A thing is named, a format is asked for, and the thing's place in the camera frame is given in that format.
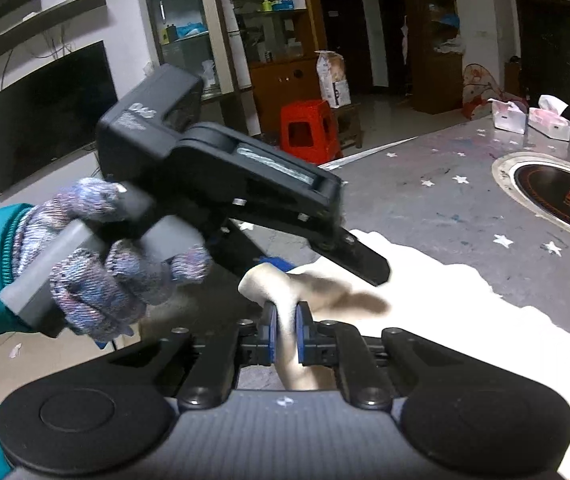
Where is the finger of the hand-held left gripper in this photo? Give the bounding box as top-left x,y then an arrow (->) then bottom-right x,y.
257,255 -> 296,275
307,227 -> 392,287

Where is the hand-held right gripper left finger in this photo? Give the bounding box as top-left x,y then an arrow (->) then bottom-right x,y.
110,302 -> 280,411

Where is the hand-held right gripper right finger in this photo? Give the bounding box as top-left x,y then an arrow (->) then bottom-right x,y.
295,302 -> 460,411

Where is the cream sweatshirt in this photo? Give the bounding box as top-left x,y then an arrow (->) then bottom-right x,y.
237,230 -> 570,480

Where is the person's left hand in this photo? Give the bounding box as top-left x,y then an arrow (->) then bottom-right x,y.
12,177 -> 214,337

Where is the wooden glass-front cabinet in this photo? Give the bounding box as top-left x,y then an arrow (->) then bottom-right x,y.
140,0 -> 330,136

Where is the red plastic stool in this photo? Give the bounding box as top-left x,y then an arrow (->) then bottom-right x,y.
279,100 -> 343,163

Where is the small wooden bench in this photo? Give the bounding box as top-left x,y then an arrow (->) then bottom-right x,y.
332,105 -> 363,151

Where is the printed paper sack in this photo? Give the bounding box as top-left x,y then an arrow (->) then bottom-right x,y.
315,51 -> 352,109

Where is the tall wooden bookshelf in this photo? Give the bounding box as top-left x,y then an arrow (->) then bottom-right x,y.
405,0 -> 466,113

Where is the pink white tissue box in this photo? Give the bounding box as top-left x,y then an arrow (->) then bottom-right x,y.
491,99 -> 528,135
527,95 -> 570,141

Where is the round black induction hob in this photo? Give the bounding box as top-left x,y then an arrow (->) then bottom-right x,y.
491,152 -> 570,248

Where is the spotted play tent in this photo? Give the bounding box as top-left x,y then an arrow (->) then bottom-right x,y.
462,62 -> 526,120

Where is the dark wooden door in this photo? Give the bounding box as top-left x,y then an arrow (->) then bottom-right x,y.
515,0 -> 570,126

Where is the black wall television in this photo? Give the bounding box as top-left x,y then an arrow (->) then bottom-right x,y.
0,40 -> 118,197

